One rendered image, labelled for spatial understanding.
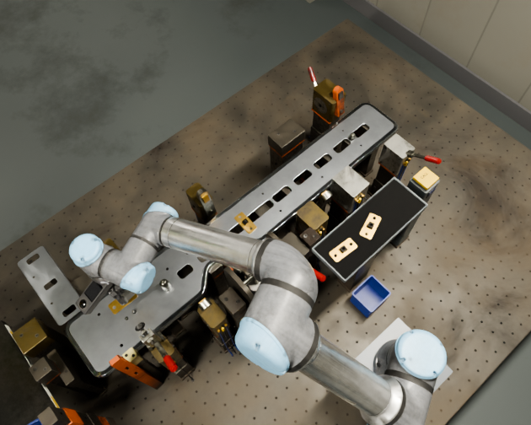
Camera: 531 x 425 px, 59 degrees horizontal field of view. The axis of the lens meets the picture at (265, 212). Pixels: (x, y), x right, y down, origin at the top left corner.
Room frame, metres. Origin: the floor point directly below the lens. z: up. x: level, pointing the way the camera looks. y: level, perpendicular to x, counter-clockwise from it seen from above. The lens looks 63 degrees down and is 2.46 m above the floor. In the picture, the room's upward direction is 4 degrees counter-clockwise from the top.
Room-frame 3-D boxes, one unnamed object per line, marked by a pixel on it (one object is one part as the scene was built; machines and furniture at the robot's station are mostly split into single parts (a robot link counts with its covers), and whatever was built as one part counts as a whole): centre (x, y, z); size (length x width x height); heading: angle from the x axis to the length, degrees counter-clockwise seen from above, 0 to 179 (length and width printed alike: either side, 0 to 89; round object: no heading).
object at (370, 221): (0.60, -0.32, 1.17); 0.08 x 0.04 x 0.01; 147
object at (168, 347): (0.29, 0.33, 0.87); 0.10 x 0.07 x 0.35; 38
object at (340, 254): (0.52, -0.22, 1.17); 0.08 x 0.04 x 0.01; 123
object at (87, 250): (0.45, 0.42, 1.43); 0.09 x 0.08 x 0.11; 62
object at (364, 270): (0.59, -0.32, 0.92); 0.10 x 0.08 x 0.45; 128
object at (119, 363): (0.25, 0.42, 0.95); 0.03 x 0.01 x 0.50; 128
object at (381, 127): (0.74, 0.06, 1.00); 1.38 x 0.22 x 0.02; 128
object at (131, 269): (0.42, 0.32, 1.43); 0.11 x 0.11 x 0.08; 62
